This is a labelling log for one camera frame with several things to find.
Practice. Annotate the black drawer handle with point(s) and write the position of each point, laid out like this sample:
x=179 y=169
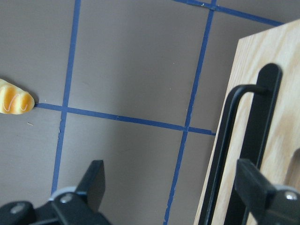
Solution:
x=265 y=93

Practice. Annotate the toy bread roll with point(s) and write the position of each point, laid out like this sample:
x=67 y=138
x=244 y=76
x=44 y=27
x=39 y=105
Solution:
x=14 y=100

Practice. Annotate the wooden drawer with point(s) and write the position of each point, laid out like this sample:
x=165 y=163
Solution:
x=281 y=158

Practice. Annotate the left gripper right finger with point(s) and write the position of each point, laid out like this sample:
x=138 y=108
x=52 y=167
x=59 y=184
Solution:
x=268 y=203

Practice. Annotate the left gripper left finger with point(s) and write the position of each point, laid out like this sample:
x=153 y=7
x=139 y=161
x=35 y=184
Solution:
x=77 y=207

